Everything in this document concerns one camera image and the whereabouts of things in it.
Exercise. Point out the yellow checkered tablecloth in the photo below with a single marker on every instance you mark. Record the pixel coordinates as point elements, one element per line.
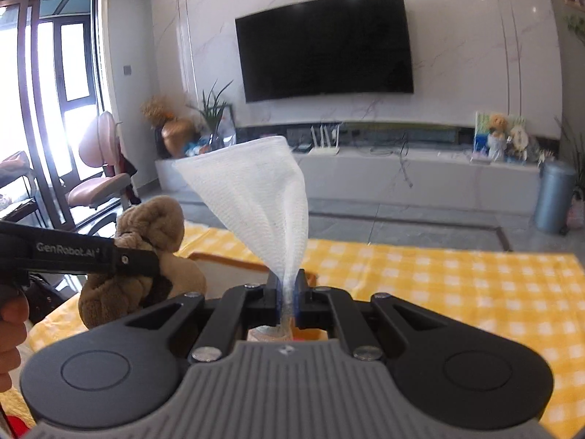
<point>434,283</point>

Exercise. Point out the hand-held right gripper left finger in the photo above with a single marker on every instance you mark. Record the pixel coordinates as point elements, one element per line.
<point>273,299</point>

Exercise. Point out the pink office chair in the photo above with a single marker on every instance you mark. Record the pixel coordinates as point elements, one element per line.
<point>98,164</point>

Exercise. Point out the white marble media console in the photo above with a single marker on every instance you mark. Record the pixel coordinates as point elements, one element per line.
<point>347,171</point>

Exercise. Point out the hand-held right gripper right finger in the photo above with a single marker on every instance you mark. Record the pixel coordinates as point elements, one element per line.
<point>301,299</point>

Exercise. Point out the white router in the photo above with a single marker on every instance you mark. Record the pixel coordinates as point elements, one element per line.
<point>325,139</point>

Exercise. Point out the black wall television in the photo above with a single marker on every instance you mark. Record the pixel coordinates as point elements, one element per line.
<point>324,45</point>

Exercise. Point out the white mesh cloth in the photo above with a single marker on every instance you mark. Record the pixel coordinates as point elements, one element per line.
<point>256,192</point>

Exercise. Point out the grey metal trash can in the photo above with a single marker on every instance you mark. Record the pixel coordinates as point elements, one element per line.
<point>554,196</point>

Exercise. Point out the brown plush toy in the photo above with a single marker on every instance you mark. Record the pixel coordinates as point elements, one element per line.
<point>137,256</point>

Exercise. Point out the green potted plant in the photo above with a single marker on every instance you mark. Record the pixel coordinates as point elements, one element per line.
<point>214,109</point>

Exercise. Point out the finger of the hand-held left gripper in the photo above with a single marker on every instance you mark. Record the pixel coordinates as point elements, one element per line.
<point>137,260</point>

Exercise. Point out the golden vase with dried flowers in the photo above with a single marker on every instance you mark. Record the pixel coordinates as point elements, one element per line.
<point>173,130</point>

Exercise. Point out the teddy bear gift box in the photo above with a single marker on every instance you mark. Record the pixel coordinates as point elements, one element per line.
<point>498,137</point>

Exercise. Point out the person's left hand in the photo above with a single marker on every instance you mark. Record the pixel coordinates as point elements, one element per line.
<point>11,329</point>

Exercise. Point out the orange cardboard box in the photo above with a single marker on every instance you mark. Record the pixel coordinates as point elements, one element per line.
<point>228,263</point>

